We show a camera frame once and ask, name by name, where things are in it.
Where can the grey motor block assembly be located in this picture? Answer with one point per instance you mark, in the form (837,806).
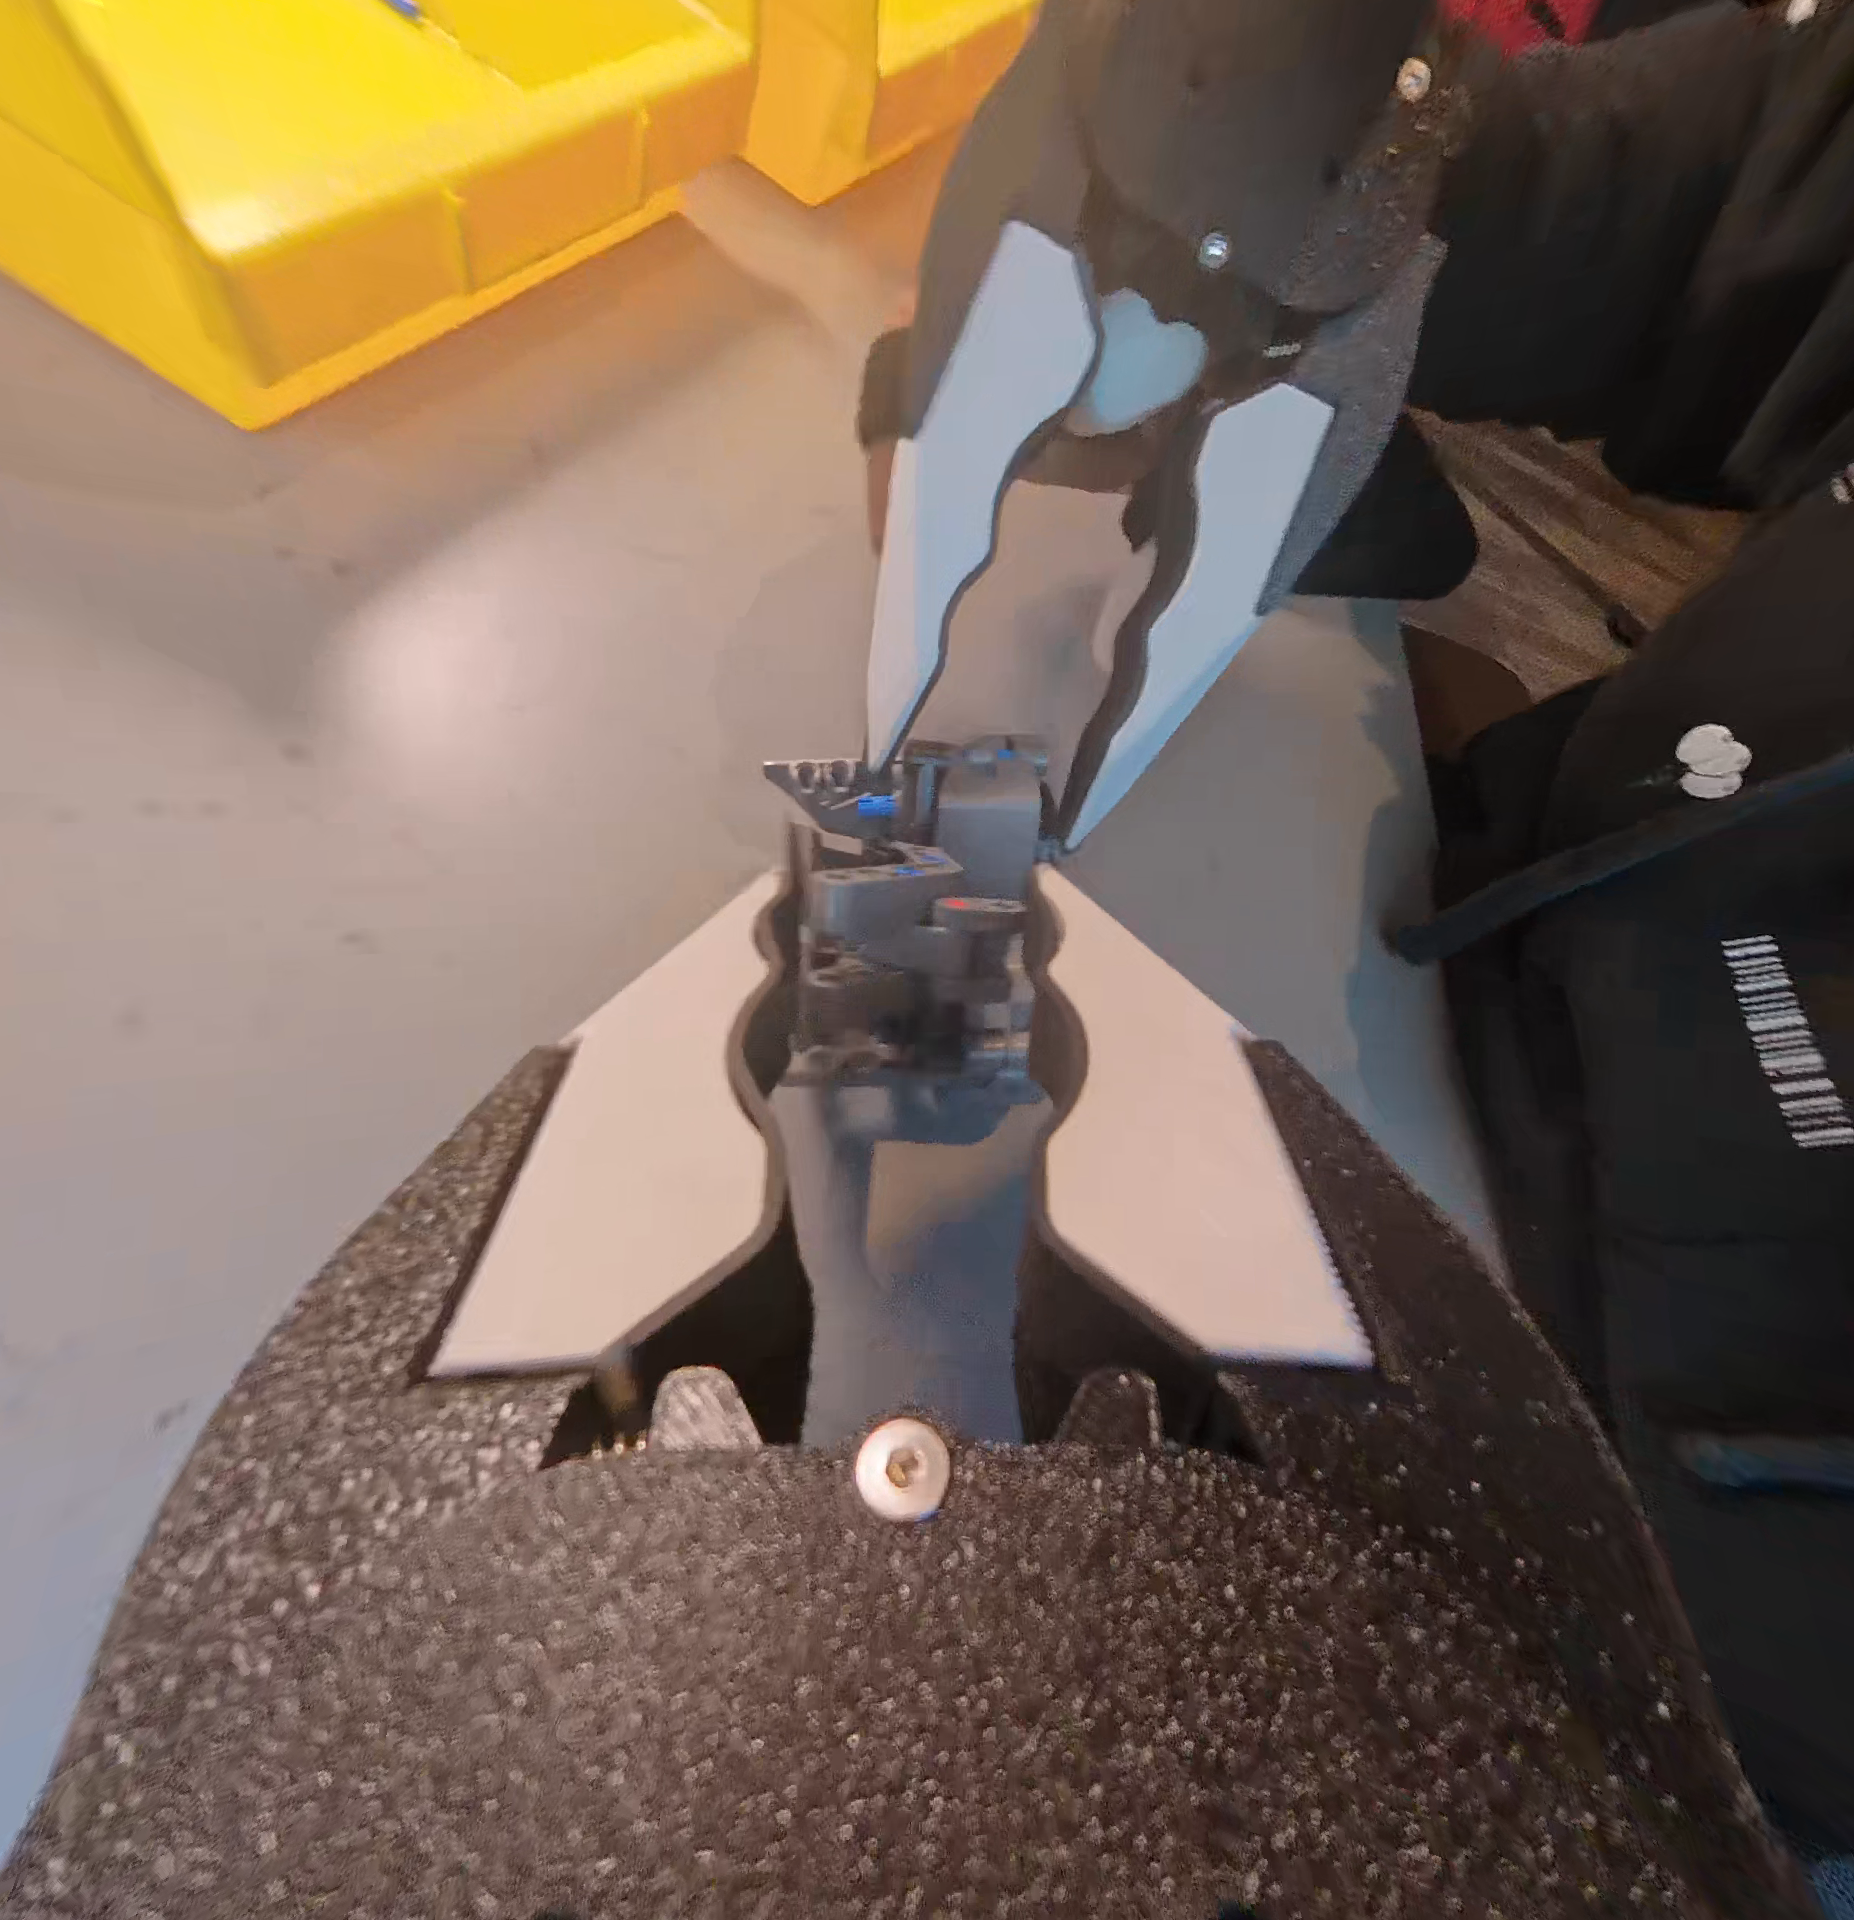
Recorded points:
(988,839)

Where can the dark grey brick beam assembly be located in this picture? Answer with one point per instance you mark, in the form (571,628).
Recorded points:
(830,789)

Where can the yellow plastic parts bin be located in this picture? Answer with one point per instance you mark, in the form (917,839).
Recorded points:
(869,91)
(344,196)

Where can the person's black hoodie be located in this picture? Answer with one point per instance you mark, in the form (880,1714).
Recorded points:
(1691,1052)

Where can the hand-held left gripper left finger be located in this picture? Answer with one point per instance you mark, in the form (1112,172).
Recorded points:
(612,1187)

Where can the grey desk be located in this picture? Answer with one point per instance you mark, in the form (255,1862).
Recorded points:
(344,751)

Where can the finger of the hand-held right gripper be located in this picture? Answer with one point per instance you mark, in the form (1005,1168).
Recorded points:
(966,451)
(1235,555)

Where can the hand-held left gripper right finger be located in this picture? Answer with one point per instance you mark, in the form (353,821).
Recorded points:
(1198,1201)

